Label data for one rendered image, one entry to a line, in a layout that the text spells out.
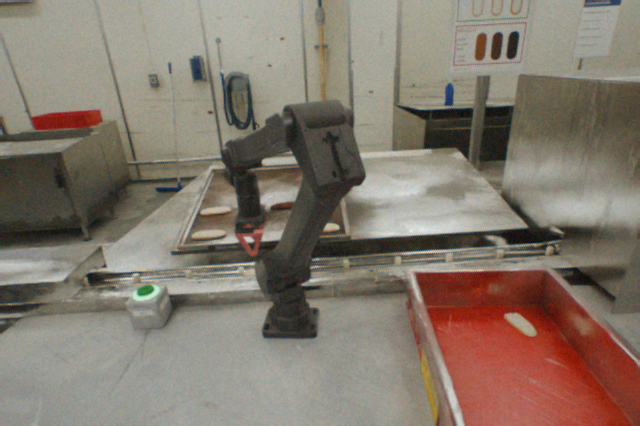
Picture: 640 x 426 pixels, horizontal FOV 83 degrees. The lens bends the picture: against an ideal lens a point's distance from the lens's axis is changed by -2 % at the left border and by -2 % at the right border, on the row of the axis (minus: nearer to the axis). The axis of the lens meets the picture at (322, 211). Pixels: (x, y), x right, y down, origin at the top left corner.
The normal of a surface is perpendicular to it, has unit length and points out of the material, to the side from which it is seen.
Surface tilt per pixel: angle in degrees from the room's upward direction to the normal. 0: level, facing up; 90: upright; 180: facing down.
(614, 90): 90
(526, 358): 0
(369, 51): 90
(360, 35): 90
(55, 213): 90
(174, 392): 0
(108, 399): 0
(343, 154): 61
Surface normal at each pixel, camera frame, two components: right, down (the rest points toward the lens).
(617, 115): -1.00, 0.06
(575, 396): -0.05, -0.92
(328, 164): 0.40, -0.17
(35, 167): 0.04, 0.39
